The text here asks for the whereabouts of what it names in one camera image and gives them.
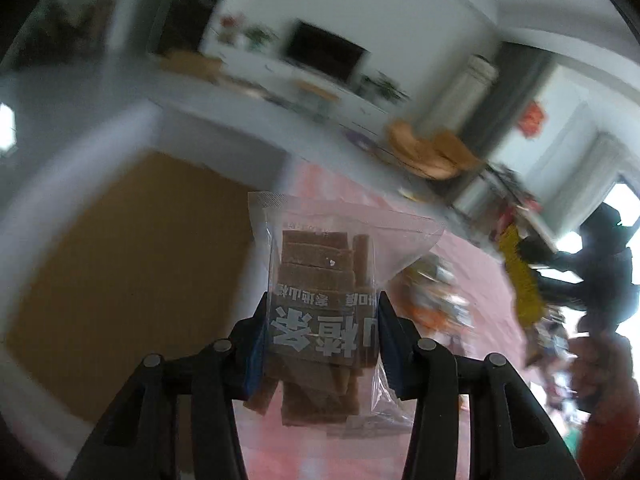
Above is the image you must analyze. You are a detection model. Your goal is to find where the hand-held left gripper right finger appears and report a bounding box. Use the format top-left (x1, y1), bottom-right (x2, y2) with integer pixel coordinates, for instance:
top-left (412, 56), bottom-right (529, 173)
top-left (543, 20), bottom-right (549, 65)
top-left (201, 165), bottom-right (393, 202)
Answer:
top-left (376, 291), bottom-right (586, 480)

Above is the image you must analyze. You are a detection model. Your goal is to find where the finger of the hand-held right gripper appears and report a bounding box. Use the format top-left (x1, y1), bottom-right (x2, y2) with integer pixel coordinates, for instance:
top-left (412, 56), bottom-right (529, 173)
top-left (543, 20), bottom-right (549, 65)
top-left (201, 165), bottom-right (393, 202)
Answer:
top-left (537, 279), bottom-right (592, 308)
top-left (517, 241), bottom-right (586, 275)

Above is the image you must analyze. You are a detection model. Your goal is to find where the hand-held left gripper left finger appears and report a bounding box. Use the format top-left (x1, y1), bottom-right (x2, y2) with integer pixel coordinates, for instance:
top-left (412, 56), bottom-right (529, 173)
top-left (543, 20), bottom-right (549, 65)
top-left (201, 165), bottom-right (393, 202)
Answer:
top-left (65, 292), bottom-right (271, 480)

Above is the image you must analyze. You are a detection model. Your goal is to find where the yellow snack packet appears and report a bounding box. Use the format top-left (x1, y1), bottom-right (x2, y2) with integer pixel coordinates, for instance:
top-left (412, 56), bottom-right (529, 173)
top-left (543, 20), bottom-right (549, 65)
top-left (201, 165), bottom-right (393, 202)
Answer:
top-left (499, 224), bottom-right (547, 330)

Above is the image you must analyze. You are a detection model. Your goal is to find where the clear packet of brown slices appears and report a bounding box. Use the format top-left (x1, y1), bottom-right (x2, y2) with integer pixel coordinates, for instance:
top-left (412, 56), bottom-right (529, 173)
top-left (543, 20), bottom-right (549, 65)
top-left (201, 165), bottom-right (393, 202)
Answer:
top-left (247, 191), bottom-right (446, 431)

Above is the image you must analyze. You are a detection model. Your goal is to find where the white cardboard box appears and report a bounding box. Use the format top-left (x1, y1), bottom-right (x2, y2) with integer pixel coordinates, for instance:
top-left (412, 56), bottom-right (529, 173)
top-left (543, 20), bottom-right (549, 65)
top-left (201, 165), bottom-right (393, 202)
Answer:
top-left (0, 67), bottom-right (301, 466)

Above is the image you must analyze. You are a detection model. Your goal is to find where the person's right forearm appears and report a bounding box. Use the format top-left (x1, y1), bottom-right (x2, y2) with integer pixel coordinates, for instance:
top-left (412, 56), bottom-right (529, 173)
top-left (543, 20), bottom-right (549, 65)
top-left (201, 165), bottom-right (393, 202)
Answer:
top-left (575, 400), bottom-right (640, 468)

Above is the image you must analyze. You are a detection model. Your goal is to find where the person's right hand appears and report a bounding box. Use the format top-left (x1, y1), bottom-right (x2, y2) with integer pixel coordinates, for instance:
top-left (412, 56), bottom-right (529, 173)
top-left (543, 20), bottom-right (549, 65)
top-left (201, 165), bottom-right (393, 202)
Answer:
top-left (567, 334), bottom-right (638, 408)

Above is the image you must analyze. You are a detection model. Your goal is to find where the orange snack packet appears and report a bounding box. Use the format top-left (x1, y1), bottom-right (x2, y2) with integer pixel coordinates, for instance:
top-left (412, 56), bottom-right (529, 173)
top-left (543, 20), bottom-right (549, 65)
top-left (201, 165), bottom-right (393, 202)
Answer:
top-left (406, 307), bottom-right (453, 336)

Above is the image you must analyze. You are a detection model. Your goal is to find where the pile of mixed snack packets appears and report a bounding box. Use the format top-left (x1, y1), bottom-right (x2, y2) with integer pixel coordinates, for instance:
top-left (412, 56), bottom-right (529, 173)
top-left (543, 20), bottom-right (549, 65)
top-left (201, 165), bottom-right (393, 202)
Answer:
top-left (397, 252), bottom-right (477, 347)

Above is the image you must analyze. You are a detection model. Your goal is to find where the pink striped mat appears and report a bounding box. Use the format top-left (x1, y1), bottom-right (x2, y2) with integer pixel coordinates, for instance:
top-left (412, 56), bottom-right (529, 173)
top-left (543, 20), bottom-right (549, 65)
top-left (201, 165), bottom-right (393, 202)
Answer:
top-left (240, 155), bottom-right (583, 480)

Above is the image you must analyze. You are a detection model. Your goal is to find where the red door decoration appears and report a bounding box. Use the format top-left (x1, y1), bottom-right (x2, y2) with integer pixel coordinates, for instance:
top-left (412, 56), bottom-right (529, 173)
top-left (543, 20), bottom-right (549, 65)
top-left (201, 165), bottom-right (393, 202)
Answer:
top-left (517, 102), bottom-right (549, 139)

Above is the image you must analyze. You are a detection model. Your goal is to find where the tan lounge chair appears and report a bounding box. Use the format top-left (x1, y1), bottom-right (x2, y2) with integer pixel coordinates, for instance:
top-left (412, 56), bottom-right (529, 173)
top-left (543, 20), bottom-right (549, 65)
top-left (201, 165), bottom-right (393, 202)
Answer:
top-left (387, 120), bottom-right (484, 182)

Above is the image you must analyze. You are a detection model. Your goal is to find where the dark grey curtain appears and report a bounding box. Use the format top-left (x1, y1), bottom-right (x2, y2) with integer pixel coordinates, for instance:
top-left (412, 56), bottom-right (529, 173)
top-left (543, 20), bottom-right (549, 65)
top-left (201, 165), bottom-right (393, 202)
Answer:
top-left (494, 42), bottom-right (552, 112)

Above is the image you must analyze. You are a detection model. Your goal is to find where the white standing air conditioner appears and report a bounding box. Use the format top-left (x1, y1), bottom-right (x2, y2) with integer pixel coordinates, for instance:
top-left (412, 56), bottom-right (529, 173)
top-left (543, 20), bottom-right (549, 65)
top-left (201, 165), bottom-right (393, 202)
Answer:
top-left (424, 54), bottom-right (499, 137)

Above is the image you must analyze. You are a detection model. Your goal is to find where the purple floor mat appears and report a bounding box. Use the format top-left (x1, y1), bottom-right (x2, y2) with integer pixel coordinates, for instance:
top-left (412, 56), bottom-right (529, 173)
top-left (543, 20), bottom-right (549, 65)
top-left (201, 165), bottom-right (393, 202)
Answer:
top-left (344, 127), bottom-right (382, 150)

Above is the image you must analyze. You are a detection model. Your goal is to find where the leafy green potted plant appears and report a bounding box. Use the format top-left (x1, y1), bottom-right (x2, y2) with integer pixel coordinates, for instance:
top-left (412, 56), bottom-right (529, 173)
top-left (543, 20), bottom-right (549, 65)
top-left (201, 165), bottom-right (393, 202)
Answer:
top-left (359, 72), bottom-right (409, 107)

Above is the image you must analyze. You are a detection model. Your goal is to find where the small wooden stool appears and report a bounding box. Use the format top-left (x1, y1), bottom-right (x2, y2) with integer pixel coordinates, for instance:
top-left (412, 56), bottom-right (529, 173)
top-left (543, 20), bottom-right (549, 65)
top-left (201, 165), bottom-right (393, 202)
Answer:
top-left (297, 80), bottom-right (342, 117)

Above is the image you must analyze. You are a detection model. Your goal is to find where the white television cabinet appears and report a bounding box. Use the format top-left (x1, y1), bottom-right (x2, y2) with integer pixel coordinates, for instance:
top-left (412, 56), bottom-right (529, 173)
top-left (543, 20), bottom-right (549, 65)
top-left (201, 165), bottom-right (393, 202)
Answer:
top-left (200, 44), bottom-right (397, 132)

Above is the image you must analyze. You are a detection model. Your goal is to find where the brown cardboard carton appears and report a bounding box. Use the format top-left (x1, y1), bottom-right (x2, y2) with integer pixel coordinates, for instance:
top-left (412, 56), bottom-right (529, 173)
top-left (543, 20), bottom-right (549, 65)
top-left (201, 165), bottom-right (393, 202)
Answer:
top-left (159, 52), bottom-right (224, 82)

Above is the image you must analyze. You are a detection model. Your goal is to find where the black television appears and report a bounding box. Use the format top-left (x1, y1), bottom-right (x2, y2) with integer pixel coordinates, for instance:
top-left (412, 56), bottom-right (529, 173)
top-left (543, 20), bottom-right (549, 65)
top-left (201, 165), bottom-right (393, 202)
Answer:
top-left (282, 20), bottom-right (371, 83)

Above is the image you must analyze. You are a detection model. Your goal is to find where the green plant in white pot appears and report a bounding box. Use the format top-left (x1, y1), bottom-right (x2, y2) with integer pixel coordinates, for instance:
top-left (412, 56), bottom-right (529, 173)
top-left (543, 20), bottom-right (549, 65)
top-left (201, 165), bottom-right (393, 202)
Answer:
top-left (244, 25), bottom-right (279, 54)

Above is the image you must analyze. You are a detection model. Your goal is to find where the red flower plant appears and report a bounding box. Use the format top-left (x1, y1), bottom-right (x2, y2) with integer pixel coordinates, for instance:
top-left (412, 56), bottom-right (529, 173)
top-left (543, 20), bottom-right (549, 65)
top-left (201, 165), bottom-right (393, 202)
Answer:
top-left (219, 14), bottom-right (247, 47)

